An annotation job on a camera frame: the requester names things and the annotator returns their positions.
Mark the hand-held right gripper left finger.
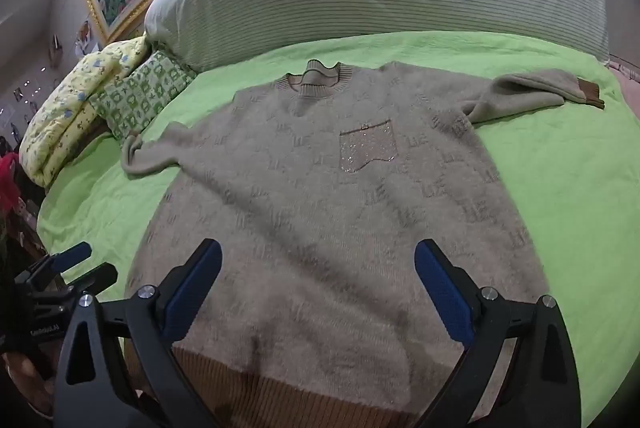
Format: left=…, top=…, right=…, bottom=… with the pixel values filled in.
left=52, top=238, right=223, bottom=428

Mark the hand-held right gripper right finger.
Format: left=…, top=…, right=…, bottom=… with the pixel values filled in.
left=414, top=238, right=583, bottom=428

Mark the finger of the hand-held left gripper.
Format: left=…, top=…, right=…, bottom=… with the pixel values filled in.
left=47, top=242, right=92, bottom=274
left=62, top=262, right=119, bottom=298

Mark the beige knit sweater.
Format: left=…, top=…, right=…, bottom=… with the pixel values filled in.
left=121, top=59, right=606, bottom=428

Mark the person's left hand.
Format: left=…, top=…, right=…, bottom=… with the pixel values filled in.
left=0, top=350, right=57, bottom=421

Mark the red cloth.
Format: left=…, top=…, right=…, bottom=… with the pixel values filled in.
left=0, top=153, right=22, bottom=211

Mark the yellow floral quilt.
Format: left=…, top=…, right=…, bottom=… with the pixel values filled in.
left=19, top=35, right=151, bottom=188

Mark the green bed sheet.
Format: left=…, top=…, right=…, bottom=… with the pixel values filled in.
left=37, top=30, right=640, bottom=428

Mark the green patterned pillow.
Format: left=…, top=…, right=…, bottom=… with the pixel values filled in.
left=92, top=50, right=198, bottom=141

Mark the pink cloth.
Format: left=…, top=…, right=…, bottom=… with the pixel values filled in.
left=606, top=59, right=640, bottom=85

